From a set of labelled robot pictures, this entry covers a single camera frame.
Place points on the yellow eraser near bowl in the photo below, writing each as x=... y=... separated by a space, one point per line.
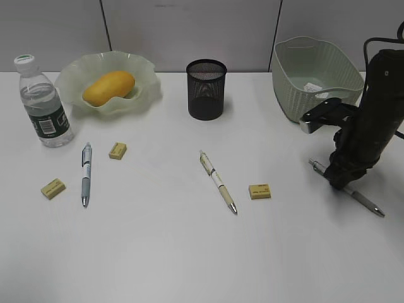
x=118 y=150

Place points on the silver grey click pen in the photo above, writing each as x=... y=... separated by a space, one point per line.
x=320 y=169

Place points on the pale green wavy glass bowl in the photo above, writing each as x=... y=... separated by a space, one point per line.
x=76 y=77

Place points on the beige white click pen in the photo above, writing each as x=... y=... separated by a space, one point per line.
x=211 y=171

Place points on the yellow eraser centre right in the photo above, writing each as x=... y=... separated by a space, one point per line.
x=259 y=191

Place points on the blue grey click pen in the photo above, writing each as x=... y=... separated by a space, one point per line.
x=86 y=162

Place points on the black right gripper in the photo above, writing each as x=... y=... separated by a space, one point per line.
x=379 y=115

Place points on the black mesh pen holder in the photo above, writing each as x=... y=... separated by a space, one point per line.
x=206 y=88

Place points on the pale green woven basket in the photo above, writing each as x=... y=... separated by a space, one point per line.
x=300 y=60

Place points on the yellow mango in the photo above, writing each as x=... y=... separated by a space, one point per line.
x=112 y=84

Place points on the waste paper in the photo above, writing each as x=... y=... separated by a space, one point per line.
x=310 y=87

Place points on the yellow eraser far left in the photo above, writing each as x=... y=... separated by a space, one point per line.
x=53 y=188

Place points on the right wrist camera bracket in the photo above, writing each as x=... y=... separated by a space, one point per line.
x=331 y=112

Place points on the clear water bottle green label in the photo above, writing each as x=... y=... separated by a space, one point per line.
x=42 y=103

